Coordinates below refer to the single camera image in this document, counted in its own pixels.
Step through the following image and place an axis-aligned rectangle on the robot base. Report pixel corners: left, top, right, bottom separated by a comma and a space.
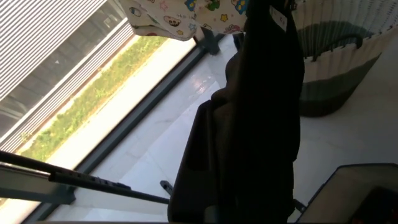
294, 163, 398, 224

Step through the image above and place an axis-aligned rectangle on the window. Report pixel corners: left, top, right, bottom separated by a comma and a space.
0, 0, 225, 224

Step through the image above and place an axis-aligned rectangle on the black clothes rack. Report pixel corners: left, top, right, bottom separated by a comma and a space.
0, 151, 174, 206

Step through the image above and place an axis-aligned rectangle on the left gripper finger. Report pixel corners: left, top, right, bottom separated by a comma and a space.
167, 100, 218, 222

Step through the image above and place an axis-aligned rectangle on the white laundry basket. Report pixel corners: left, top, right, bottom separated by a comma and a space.
292, 0, 398, 118

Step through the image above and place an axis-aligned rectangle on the black garment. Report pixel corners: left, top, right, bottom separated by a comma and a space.
167, 0, 305, 223

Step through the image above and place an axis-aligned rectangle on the cream printed garment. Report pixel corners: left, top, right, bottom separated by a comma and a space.
119, 0, 249, 41

